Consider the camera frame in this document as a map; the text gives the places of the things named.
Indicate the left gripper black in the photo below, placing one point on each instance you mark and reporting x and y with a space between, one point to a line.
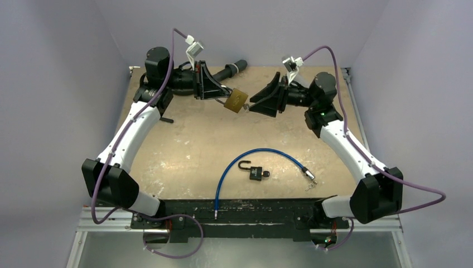
211 89

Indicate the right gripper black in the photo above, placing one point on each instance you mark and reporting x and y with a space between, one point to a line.
281 94

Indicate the brass padlock silver shackle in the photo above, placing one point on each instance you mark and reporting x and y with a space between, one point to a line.
236 101

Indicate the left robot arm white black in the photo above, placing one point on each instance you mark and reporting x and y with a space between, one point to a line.
107 177

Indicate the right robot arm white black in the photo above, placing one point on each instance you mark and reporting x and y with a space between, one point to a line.
379 189

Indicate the black padlock with key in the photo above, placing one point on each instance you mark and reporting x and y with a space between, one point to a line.
256 173

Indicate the clear plastic organizer box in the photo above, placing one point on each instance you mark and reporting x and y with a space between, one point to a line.
301 80

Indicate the small silver keys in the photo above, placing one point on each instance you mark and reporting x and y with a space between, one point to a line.
311 185

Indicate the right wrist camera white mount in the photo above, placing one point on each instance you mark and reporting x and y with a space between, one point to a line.
292 66

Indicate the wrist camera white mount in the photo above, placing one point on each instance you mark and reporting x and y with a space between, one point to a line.
292 66
194 48

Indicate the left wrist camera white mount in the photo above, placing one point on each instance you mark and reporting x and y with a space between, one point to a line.
194 48

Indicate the black handled screwdriver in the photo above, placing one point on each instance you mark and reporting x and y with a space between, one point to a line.
167 120

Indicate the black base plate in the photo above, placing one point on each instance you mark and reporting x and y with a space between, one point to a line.
292 218

